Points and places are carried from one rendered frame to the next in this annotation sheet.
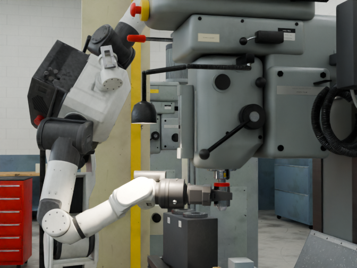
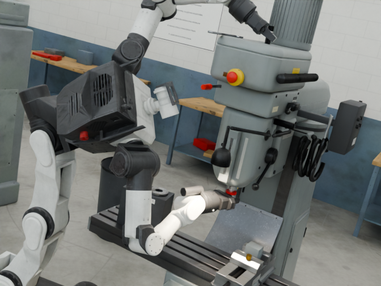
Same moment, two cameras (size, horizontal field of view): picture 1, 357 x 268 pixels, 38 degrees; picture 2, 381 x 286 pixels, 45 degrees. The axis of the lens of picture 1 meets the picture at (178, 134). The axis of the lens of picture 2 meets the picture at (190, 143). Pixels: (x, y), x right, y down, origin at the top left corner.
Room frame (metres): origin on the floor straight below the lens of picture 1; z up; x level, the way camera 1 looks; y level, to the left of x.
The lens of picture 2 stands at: (0.49, 1.43, 1.93)
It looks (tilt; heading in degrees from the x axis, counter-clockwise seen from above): 15 degrees down; 310
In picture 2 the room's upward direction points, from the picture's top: 12 degrees clockwise
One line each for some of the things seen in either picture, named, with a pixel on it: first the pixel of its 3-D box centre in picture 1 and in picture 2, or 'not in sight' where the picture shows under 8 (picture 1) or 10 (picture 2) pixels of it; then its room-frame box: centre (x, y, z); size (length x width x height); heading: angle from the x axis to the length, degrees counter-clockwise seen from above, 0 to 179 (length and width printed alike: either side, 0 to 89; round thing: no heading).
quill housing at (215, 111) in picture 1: (223, 113); (242, 146); (1.52, -0.13, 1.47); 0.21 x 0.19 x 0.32; 13
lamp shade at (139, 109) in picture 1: (144, 111); (221, 156); (1.45, 0.10, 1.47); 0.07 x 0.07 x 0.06
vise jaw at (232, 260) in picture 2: not in sight; (246, 261); (1.35, -0.11, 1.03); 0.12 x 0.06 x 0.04; 11
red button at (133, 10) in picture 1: (135, 9); (232, 77); (1.46, 0.12, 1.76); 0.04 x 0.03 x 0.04; 13
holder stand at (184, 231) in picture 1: (189, 239); (145, 206); (1.91, -0.04, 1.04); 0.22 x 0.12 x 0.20; 24
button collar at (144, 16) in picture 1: (144, 10); (235, 77); (1.46, 0.10, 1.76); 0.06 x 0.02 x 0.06; 13
